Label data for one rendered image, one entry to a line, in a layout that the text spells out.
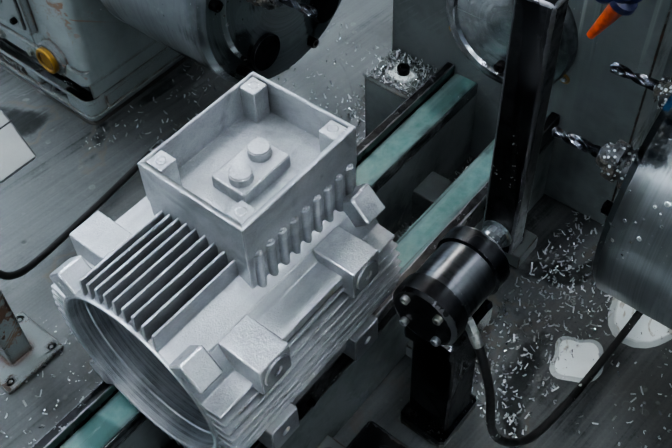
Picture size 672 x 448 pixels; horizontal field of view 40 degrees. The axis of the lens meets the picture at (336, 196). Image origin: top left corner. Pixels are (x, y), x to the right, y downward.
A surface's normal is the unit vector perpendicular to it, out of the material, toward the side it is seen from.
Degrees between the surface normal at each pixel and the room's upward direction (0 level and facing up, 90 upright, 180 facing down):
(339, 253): 0
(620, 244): 81
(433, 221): 0
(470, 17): 90
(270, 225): 90
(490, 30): 90
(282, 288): 47
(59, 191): 0
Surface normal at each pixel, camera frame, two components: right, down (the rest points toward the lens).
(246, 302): 0.47, -0.22
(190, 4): -0.62, 0.44
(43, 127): -0.04, -0.65
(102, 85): 0.77, 0.46
